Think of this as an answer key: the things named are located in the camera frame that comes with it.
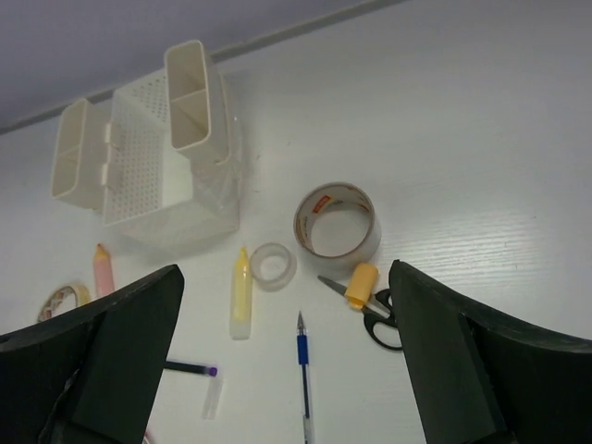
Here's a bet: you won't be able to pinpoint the pink highlighter marker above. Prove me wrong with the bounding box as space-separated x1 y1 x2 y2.
92 244 115 298

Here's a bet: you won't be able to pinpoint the large clear packing tape roll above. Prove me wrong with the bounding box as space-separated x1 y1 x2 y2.
293 182 381 278

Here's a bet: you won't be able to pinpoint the black handled scissors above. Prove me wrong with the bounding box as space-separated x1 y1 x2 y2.
316 275 404 352

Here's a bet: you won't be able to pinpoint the purple gel pen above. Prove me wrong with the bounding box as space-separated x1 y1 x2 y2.
164 361 218 377

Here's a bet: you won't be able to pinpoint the yellow highlighter marker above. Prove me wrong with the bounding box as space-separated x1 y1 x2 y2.
229 248 253 340

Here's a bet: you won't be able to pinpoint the yellow highlighter cap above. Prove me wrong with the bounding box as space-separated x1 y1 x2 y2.
345 263 378 310

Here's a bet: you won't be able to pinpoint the clear pen cap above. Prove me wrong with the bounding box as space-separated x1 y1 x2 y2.
202 376 223 420

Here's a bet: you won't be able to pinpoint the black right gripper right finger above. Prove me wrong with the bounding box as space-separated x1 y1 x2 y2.
388 260 591 443

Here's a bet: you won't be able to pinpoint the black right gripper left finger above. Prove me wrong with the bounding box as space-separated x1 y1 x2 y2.
1 265 185 443

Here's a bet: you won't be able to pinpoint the blue ballpoint pen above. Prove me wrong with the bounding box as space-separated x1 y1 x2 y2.
296 313 314 444

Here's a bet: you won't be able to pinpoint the small clear tape roll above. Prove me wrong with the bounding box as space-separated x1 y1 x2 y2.
250 242 297 292

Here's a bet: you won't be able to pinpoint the patterned washi tape roll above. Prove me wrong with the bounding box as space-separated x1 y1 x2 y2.
36 282 92 323

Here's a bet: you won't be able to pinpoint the white perforated organizer basket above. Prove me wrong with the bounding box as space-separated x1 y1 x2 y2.
51 40 242 249

